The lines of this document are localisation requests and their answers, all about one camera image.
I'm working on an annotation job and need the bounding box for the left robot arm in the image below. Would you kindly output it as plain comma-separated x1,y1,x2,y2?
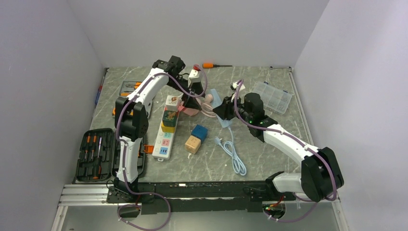
114,56,208,202

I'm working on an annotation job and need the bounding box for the grey tool tray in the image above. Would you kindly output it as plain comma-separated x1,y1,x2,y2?
119,80,153,119

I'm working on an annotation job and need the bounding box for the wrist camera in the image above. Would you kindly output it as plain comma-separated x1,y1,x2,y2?
188,68,202,88
230,80,245,99

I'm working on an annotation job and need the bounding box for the orange handled screwdriver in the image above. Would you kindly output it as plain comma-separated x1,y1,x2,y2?
202,63,232,69

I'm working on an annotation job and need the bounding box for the pink round socket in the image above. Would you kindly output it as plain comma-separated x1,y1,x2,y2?
178,105,200,116

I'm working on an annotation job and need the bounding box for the dark blue cube adapter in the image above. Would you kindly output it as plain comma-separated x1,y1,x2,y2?
191,125,208,142

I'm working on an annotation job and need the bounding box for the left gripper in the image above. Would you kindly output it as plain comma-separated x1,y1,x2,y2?
167,77,206,111

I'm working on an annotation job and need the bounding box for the white power strip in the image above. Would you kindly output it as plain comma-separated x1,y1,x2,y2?
152,96,181,162

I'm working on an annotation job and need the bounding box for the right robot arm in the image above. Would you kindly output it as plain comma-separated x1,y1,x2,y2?
213,93,344,202

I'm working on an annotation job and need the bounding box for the blue red pen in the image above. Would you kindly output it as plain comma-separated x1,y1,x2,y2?
94,77,105,106

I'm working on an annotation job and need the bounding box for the pink cable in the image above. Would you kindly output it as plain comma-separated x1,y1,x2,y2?
197,94,218,118

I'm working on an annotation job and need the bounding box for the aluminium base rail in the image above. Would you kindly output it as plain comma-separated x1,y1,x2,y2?
51,181,351,231

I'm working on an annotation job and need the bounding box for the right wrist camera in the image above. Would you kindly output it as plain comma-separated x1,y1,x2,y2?
230,80,245,99

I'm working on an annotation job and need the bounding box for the black tool case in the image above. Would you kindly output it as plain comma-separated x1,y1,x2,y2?
75,127,155,184

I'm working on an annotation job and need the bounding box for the white cube adapter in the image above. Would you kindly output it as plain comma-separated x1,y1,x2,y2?
165,95,180,112

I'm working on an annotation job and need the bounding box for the tan cube adapter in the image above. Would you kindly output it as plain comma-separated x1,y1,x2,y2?
185,135,201,154

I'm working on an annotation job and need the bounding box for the yellow cube adapter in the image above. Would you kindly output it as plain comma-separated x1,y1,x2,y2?
161,122,176,133

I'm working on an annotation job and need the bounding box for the clear plastic screw box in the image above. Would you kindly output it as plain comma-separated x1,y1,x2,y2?
251,82,293,114

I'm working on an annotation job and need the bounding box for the green cube adapter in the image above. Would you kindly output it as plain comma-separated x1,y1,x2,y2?
162,110,179,127

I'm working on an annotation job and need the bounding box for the light blue cable with plug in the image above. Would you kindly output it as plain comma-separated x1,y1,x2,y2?
215,126,248,177

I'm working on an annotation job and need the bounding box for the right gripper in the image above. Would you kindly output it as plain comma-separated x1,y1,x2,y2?
213,93,252,124

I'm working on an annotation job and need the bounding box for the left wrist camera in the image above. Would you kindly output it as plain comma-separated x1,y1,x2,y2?
188,68,202,88

